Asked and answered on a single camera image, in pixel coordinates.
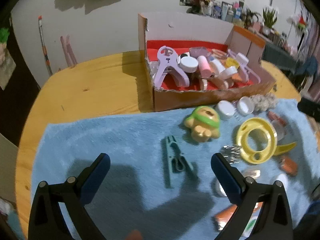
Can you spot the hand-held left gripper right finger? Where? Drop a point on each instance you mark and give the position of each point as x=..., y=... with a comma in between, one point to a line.
x=226, y=180

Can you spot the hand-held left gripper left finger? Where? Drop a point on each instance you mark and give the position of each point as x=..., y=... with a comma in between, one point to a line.
x=98, y=177

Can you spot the yellow curved plastic piece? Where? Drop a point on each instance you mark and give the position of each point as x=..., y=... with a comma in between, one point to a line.
x=285, y=148

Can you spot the white cap green label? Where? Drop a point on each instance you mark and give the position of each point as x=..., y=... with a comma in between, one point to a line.
x=251, y=221

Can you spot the teal clothespin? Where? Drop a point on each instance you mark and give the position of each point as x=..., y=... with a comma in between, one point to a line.
x=168, y=160

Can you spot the orange packet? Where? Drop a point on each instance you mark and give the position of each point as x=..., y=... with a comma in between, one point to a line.
x=288, y=166

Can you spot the white jar lid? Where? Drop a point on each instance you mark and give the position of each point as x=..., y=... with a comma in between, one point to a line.
x=225, y=108
x=243, y=106

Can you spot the cardboard box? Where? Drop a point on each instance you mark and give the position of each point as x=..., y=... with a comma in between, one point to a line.
x=200, y=102

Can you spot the small yellow container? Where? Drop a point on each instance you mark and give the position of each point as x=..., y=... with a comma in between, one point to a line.
x=231, y=62

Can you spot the small orange tube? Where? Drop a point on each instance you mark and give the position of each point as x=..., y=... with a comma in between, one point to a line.
x=275, y=117

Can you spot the light blue fluffy towel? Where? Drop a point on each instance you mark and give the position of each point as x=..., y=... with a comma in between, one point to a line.
x=112, y=140

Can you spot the blue garment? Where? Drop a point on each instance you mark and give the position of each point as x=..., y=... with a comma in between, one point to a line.
x=308, y=66

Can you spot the beige crumpled fluffy object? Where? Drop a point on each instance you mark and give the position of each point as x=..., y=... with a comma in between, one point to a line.
x=265, y=102

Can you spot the green yellow turtle toy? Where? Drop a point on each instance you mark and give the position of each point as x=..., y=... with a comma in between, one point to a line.
x=202, y=125

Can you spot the dark green covered table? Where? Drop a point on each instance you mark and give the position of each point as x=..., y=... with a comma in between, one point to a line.
x=277, y=55

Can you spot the red green ornament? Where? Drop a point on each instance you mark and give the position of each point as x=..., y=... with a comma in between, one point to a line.
x=298, y=22

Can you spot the potted plant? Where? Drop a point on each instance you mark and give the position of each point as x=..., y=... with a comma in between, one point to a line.
x=269, y=17

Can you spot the pink tube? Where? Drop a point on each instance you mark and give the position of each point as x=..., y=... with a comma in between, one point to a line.
x=205, y=66

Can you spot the pink wooden piece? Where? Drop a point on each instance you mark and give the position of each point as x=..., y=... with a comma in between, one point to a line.
x=68, y=52

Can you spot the dark wooden door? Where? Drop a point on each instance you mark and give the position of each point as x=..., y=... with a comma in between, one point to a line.
x=22, y=62

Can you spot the broom stick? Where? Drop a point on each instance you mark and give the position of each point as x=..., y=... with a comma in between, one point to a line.
x=43, y=40

